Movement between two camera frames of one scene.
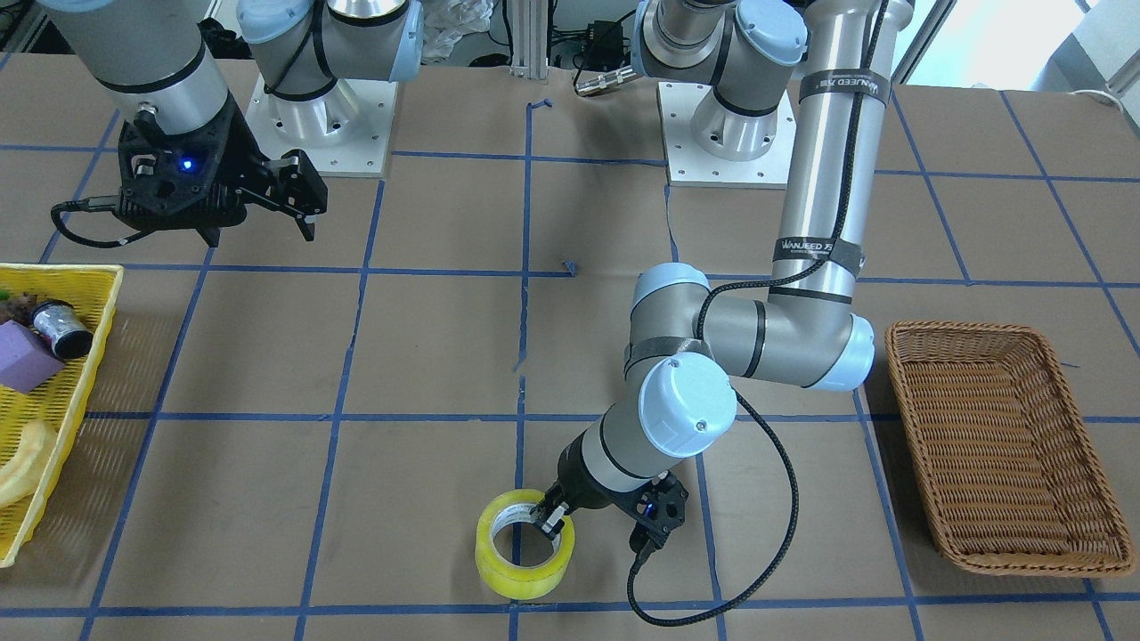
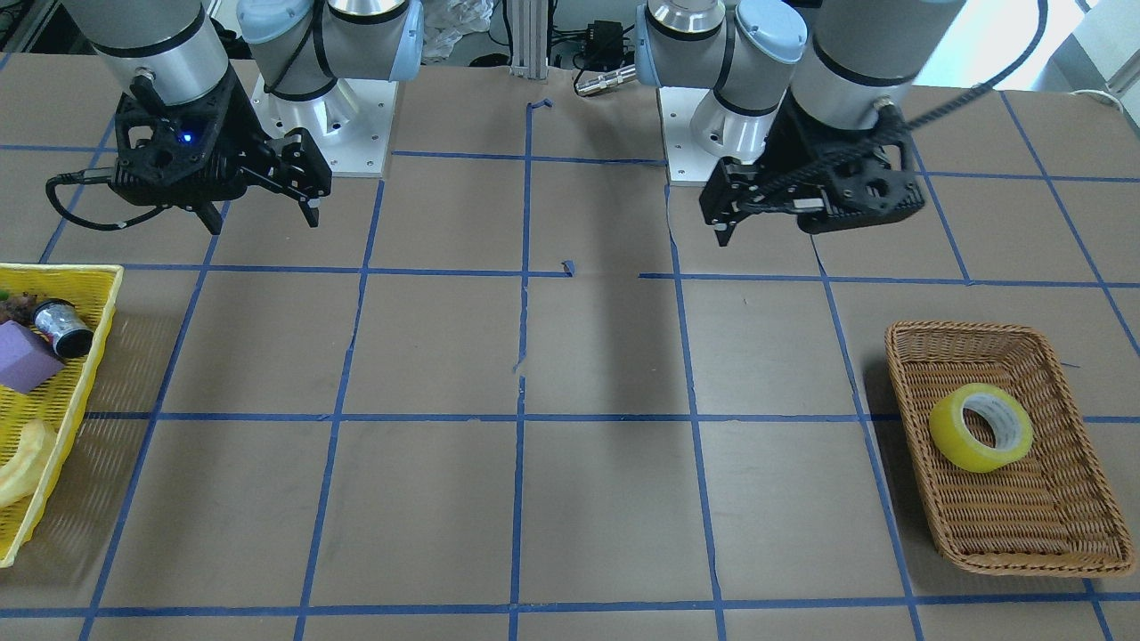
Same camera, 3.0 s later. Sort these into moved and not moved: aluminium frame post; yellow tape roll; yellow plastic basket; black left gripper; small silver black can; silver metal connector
Moved: black left gripper; yellow tape roll
Not moved: aluminium frame post; yellow plastic basket; small silver black can; silver metal connector
